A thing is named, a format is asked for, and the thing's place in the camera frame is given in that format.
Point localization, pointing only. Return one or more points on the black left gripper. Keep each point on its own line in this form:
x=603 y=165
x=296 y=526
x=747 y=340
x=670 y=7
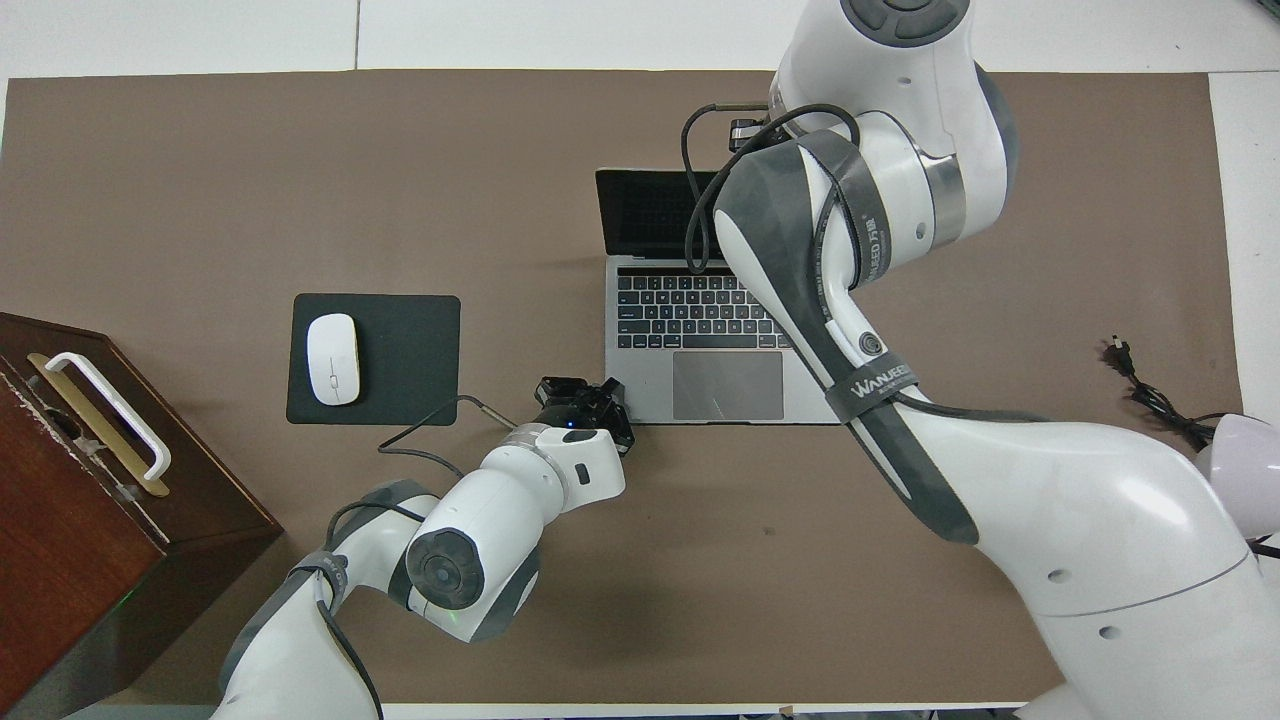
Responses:
x=585 y=412

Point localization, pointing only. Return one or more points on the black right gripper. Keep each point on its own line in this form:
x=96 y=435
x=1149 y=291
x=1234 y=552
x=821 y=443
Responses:
x=745 y=132

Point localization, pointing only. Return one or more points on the grey laptop computer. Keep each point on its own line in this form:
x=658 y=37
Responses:
x=640 y=375

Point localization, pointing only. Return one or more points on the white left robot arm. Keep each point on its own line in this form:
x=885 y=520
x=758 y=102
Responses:
x=490 y=520

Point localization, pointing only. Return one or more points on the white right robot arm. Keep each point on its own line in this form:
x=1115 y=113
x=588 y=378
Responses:
x=1080 y=520

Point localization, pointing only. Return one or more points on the black mouse pad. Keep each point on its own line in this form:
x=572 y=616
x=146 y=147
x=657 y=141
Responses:
x=410 y=350

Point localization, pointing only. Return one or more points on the white computer mouse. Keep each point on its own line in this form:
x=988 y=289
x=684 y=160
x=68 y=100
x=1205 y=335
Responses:
x=332 y=360

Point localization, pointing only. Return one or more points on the brown desk mat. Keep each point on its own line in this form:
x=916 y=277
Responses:
x=200 y=180

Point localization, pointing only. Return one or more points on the dark wooden box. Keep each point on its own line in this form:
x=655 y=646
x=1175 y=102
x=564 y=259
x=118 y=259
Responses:
x=70 y=560

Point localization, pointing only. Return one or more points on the white desk lamp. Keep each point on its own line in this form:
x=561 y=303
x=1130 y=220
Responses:
x=1240 y=460

